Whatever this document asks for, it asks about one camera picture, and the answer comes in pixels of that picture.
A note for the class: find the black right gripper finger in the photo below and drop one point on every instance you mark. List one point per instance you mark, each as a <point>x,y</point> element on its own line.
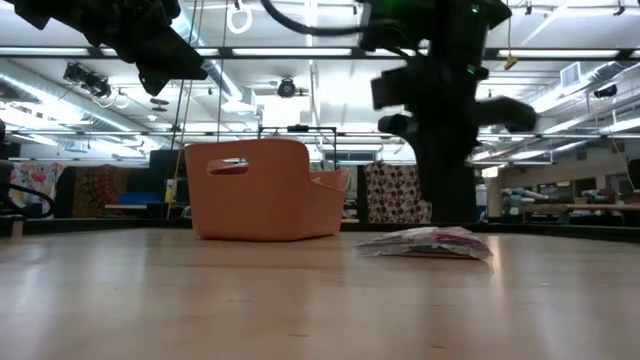
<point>436,180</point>
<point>460,180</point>

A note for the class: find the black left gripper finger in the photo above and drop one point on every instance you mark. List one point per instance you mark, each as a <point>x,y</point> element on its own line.
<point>152,77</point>
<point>180,62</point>

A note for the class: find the pile of red snack packets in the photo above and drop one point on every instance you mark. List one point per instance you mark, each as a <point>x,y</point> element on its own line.
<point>425,242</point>

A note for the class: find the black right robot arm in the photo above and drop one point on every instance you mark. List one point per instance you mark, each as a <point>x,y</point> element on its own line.
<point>440,25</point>

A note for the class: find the black ceiling disc fixture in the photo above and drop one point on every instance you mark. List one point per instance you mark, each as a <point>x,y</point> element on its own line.
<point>159,101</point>

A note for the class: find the circle patterned cloth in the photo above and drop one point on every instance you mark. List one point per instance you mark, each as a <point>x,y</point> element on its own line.
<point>395,195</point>

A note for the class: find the pale floral cloth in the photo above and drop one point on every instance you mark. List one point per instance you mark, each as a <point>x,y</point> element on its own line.
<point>351,192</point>

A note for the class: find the wooden background table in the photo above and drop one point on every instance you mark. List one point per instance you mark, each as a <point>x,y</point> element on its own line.
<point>575,206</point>

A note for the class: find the blue box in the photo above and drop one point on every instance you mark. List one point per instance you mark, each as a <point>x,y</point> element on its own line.
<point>140,199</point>

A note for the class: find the white ceiling vent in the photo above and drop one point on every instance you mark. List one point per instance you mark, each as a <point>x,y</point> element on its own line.
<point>570,75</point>

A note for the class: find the orange brown tapestry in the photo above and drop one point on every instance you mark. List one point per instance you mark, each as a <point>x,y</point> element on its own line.
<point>100,190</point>

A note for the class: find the orange plastic basket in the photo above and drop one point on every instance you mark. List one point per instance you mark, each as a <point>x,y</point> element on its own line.
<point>260,200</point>

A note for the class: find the floral patterned cloth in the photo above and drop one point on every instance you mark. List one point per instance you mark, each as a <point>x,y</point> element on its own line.
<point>35,187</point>

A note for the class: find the black screen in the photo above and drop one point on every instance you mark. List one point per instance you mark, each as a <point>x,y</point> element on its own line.
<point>635,174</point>

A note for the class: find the silver air duct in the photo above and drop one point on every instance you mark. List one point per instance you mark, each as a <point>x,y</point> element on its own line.
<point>217,75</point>

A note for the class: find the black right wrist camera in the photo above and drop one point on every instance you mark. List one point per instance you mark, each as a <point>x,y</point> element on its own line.
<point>395,87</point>

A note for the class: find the thin black frame rail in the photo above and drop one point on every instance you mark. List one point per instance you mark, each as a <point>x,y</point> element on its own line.
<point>150,134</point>

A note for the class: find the black overhead camera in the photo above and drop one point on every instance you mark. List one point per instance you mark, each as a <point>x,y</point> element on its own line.
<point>87,80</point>
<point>606,91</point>
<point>286,88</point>

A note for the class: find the black metal stand frame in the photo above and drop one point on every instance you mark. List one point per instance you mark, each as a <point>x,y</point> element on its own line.
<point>300,128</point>

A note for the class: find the black table edge rail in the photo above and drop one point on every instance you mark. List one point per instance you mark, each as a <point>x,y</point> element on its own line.
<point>100,226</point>

